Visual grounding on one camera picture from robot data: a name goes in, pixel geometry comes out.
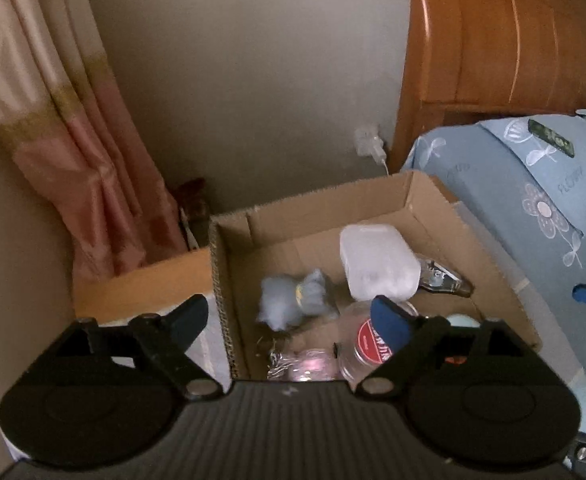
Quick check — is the light blue oval case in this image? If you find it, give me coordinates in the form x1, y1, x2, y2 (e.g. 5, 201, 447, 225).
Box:
446, 314, 481, 328

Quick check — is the white plastic box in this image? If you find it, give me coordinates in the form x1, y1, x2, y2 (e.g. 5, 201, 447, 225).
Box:
340, 224, 421, 301

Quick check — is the pink keychain charm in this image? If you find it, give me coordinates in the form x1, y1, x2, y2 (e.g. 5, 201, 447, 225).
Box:
267, 349, 340, 382

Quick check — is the grey hippo figurine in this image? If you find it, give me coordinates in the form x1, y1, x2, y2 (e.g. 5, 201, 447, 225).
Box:
256, 269, 340, 332

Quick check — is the clear jar red lid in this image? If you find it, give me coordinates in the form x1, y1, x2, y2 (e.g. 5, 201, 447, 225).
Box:
334, 296, 420, 388

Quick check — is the blue floral pillow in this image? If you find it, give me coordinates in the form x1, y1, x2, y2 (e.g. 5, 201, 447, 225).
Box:
479, 110, 586, 235

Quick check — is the brown cardboard box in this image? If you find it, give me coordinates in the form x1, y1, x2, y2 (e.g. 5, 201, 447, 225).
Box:
209, 171, 542, 380

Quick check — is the dark remote control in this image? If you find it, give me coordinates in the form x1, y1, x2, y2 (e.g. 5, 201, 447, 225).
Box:
528, 119, 575, 158

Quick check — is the blue bed sheet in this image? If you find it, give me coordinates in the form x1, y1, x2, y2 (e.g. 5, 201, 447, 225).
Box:
401, 121, 586, 436

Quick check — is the wooden headboard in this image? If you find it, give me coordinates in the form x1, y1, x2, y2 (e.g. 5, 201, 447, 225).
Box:
389, 0, 586, 171

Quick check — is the striped pink curtain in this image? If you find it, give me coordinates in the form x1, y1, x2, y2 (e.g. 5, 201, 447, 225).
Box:
0, 0, 186, 282

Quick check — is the white wall charger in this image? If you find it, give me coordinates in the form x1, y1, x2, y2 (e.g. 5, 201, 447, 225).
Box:
354, 125, 389, 174

